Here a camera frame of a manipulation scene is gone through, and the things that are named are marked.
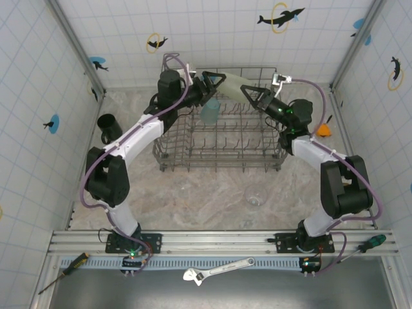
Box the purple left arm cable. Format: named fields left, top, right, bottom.
left=79, top=53, right=191, bottom=277

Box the clear glass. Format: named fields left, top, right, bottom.
left=243, top=183, right=268, bottom=207

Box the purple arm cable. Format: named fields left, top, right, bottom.
left=79, top=53, right=191, bottom=277
left=289, top=78, right=386, bottom=277

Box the small dolphin ring sticker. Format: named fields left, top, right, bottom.
left=86, top=80, right=99, bottom=102
left=146, top=32, right=169, bottom=54

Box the fish blue oval sticker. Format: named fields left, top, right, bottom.
left=43, top=114, right=61, bottom=134

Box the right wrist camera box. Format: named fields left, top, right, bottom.
left=272, top=73, right=293, bottom=96

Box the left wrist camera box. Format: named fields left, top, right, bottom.
left=185, top=63, right=198, bottom=85

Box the pale green plastic cup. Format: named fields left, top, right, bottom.
left=216, top=73, right=251, bottom=101

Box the silver adjustable wrench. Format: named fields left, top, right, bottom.
left=182, top=256, right=256, bottom=286

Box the light blue cable duct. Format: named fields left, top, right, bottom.
left=59, top=256, right=323, bottom=272

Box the spiky dolphin ring sticker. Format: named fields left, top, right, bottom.
left=387, top=56, right=405, bottom=91

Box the large dolphin ring sticker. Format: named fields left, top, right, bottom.
left=256, top=2, right=306, bottom=35

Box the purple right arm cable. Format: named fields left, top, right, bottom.
left=289, top=78, right=386, bottom=277

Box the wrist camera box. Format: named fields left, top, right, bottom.
left=185, top=63, right=198, bottom=85
left=272, top=73, right=293, bottom=96

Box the yellow black screwdriver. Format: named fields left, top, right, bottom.
left=38, top=252, right=90, bottom=295

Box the black mug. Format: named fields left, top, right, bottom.
left=97, top=113, right=124, bottom=145

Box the teal plastic cup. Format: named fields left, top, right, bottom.
left=199, top=98, right=221, bottom=125

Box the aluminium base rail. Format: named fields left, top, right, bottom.
left=47, top=229, right=400, bottom=258

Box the orange scrubber with handle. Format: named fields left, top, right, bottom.
left=315, top=115, right=333, bottom=138

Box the grey wire dish rack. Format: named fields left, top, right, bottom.
left=151, top=53, right=289, bottom=174

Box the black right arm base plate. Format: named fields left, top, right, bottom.
left=266, top=232, right=335, bottom=254

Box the aluminium corner post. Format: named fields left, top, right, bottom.
left=44, top=0, right=106, bottom=97
left=330, top=0, right=387, bottom=93

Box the shark blue oval sticker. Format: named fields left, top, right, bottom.
left=89, top=56, right=109, bottom=72

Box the green black screwdriver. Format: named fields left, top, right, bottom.
left=336, top=234, right=387, bottom=265

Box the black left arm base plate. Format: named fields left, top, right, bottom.
left=105, top=232, right=163, bottom=254

